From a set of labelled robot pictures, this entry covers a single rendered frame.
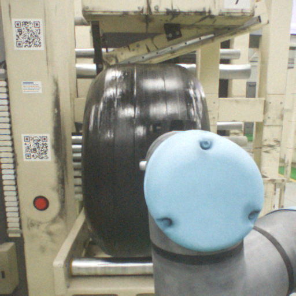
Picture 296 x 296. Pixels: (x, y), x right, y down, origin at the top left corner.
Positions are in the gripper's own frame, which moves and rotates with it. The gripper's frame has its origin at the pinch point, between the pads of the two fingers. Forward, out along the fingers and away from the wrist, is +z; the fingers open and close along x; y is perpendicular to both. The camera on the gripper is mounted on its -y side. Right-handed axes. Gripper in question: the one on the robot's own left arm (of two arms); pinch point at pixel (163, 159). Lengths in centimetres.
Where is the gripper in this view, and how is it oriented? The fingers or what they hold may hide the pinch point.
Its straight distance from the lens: 50.9
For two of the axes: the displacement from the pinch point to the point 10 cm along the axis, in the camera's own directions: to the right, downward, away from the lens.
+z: -0.2, -0.7, 10.0
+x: -10.0, 0.0, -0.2
